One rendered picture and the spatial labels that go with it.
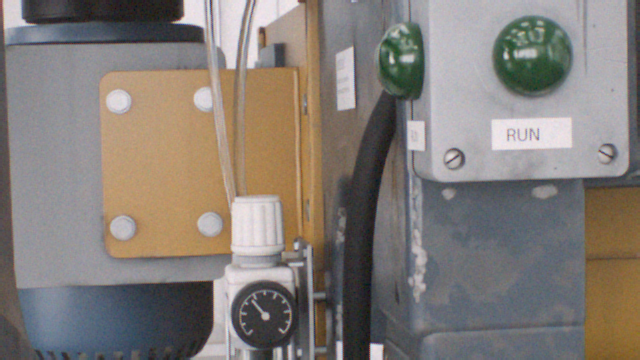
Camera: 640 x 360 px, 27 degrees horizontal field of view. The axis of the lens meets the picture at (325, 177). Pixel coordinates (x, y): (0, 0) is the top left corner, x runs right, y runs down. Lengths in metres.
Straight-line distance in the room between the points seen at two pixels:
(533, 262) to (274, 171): 0.39
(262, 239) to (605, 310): 0.25
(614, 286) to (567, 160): 0.38
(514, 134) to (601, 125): 0.03
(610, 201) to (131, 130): 0.32
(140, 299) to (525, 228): 0.45
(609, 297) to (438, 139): 0.40
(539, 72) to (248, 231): 0.29
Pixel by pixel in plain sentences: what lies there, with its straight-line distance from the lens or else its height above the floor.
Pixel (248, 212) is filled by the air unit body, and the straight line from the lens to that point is 0.74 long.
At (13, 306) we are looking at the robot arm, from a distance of 0.55.
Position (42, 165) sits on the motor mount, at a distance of 0.91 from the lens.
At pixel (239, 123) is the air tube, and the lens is 0.73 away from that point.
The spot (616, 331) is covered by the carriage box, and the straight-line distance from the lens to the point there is 0.88.
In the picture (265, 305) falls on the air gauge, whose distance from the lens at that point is 0.73.
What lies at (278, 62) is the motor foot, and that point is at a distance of 0.99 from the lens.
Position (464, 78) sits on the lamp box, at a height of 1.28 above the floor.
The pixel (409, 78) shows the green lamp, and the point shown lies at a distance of 0.49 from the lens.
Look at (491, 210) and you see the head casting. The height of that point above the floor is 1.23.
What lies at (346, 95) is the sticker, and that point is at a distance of 0.67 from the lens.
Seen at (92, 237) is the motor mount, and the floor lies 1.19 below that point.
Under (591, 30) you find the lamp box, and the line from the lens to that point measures 0.50.
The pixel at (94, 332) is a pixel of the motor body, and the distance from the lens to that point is 0.95.
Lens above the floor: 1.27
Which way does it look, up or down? 3 degrees down
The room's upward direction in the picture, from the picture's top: 1 degrees counter-clockwise
